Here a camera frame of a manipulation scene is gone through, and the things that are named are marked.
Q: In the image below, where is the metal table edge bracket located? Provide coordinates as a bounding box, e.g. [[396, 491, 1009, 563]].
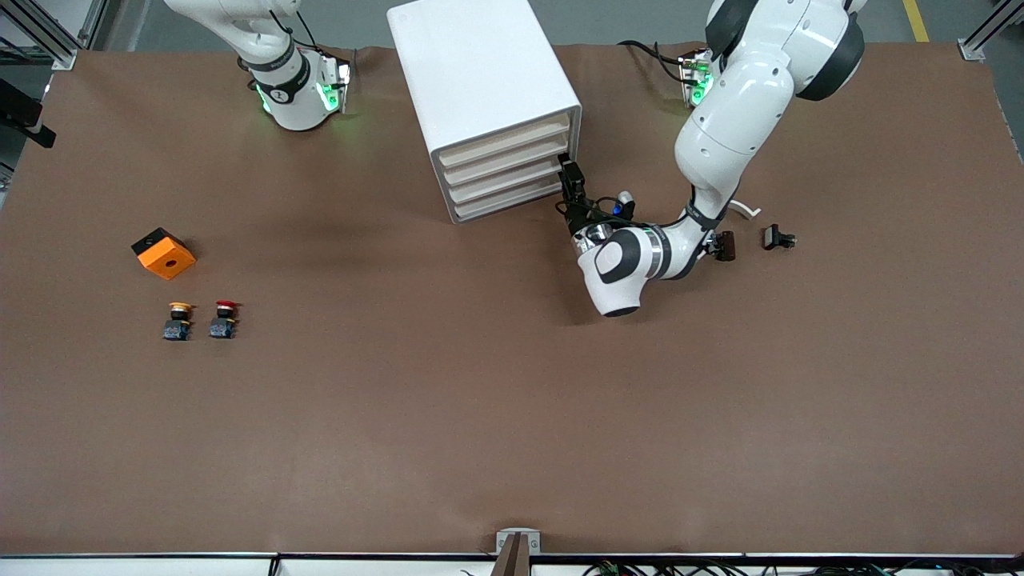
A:
[[496, 528, 542, 576]]

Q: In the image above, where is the red push button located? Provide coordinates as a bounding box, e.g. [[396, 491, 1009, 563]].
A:
[[209, 300, 241, 340]]

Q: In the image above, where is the brown table cover mat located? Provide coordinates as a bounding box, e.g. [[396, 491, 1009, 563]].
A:
[[0, 42, 1024, 557]]

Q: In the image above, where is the yellow push button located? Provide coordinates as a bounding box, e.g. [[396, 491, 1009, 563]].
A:
[[162, 302, 195, 342]]

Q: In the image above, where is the black base cable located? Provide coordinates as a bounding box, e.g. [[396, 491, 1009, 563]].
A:
[[620, 38, 693, 85]]

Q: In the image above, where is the orange black button box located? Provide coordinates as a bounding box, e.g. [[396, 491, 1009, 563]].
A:
[[131, 227, 197, 281]]

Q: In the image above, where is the aluminium frame post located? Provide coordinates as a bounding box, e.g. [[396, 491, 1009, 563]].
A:
[[958, 0, 1024, 62], [0, 0, 109, 69]]

